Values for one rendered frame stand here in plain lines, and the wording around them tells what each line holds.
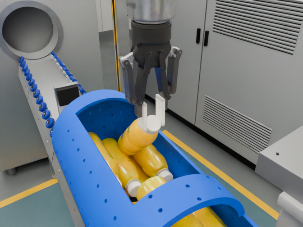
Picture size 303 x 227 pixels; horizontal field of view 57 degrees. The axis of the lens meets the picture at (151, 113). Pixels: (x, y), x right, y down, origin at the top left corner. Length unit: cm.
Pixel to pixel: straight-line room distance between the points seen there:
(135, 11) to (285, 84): 157
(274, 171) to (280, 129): 125
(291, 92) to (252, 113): 36
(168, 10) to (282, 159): 54
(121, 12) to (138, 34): 84
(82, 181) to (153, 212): 20
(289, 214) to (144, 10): 67
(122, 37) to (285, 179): 93
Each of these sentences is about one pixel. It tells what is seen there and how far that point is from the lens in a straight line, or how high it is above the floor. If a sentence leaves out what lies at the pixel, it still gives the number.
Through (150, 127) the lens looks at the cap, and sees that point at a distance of 61.
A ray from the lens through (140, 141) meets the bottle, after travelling 66.
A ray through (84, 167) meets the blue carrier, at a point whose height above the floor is 118.
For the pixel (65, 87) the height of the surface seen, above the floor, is 108.
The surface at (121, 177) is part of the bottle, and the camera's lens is 73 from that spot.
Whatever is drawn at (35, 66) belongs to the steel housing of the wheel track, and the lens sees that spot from 191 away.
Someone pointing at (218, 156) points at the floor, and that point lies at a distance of 252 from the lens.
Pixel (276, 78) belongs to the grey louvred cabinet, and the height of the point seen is 84.
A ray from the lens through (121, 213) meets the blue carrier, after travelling 50.
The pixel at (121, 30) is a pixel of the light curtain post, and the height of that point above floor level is 124.
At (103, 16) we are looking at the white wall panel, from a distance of 555.
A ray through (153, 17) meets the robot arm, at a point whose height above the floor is 148.
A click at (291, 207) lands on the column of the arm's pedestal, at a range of 87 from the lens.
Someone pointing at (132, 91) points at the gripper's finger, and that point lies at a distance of 55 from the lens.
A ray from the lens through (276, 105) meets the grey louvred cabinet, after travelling 205.
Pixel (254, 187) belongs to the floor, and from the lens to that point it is 233.
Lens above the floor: 159
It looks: 32 degrees down
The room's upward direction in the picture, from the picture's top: straight up
